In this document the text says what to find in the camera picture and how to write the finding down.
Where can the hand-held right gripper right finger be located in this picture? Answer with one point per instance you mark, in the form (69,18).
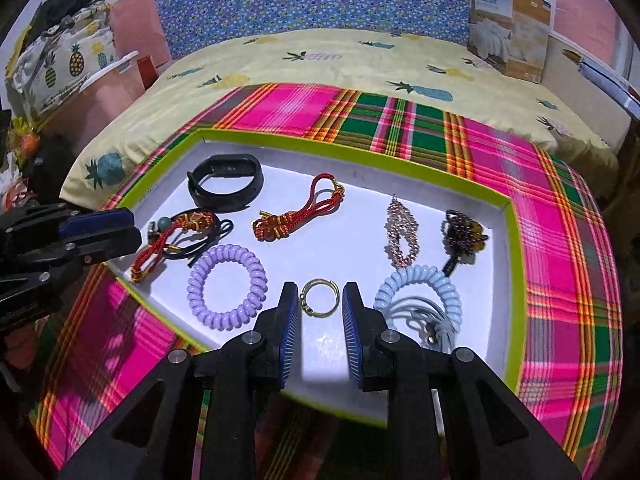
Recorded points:
(352,335)

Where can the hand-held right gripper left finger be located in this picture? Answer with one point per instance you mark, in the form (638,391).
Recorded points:
(287,335)

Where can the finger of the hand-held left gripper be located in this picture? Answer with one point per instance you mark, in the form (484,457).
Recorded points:
(95,221)
(110,246)

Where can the black fitness band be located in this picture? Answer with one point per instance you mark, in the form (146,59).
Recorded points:
(200,192)

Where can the yellow shallow cardboard box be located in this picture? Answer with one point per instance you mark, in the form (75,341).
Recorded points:
(325,200)

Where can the artificial flowers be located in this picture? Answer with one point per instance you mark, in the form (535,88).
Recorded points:
(20,150)

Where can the pink storage cabinet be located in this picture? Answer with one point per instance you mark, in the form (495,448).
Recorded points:
(110,105)

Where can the pineapple print fabric bundle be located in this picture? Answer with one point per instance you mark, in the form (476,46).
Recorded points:
(65,65)

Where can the pink green plaid cloth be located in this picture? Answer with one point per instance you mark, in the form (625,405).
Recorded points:
(560,260)

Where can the black folded cloth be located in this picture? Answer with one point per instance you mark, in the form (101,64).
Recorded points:
(70,0)

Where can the yellow pineapple print bedsheet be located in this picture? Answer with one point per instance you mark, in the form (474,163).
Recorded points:
(325,60)

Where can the blue floral headboard cloth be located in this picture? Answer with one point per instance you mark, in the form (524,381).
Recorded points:
(300,0)

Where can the cardboard bedding package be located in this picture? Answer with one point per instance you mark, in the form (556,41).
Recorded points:
(510,30)

